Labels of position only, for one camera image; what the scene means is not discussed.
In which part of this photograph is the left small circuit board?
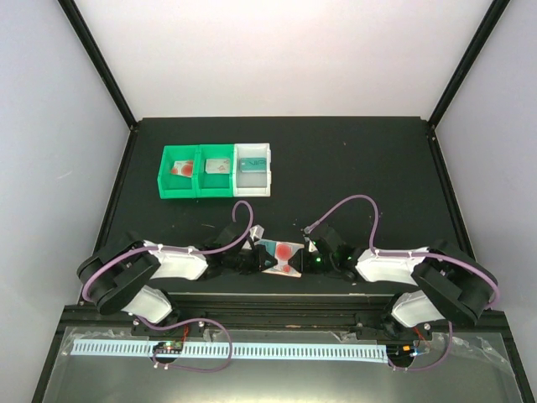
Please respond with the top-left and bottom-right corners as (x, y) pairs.
(153, 341), (184, 354)

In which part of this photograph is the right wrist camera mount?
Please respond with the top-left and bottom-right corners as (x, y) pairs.
(302, 228), (318, 254)

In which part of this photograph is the left black frame post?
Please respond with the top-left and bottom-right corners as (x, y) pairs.
(57, 0), (137, 130)

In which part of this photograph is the green plastic bin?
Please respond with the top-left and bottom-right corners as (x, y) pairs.
(195, 144), (234, 198)
(157, 145), (198, 199)

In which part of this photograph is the light blue slotted cable duct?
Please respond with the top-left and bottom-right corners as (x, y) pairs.
(70, 339), (388, 364)

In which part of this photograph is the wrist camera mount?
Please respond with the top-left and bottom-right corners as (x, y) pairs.
(248, 225), (264, 243)
(302, 228), (318, 254)

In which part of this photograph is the black frame post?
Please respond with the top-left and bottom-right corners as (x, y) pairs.
(57, 0), (137, 130)
(428, 0), (510, 128)

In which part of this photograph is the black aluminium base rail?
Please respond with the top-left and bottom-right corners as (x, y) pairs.
(58, 294), (512, 338)

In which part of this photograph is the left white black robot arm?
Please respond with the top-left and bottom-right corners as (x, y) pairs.
(76, 222), (277, 335)

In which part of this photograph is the right black frame post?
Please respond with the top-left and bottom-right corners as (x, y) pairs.
(428, 0), (510, 128)

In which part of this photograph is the white floral card in bin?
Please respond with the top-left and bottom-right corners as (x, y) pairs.
(205, 158), (231, 175)

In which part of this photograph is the middle green plastic bin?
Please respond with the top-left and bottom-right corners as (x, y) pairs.
(195, 144), (234, 198)

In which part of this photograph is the white translucent plastic bin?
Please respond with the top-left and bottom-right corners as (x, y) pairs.
(232, 143), (272, 197)

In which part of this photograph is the small circuit board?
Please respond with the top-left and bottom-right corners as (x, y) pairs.
(153, 341), (184, 354)
(386, 344), (425, 359)

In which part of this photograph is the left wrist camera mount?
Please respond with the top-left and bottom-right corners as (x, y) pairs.
(248, 225), (264, 243)

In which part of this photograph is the right small circuit board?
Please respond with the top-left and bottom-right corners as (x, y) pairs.
(386, 344), (425, 359)

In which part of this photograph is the teal VIP card in bin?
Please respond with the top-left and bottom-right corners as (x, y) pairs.
(238, 157), (268, 174)

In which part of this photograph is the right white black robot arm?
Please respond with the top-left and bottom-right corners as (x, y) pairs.
(289, 224), (499, 339)

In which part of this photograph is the left green plastic bin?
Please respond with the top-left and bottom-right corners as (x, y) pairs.
(157, 145), (198, 199)

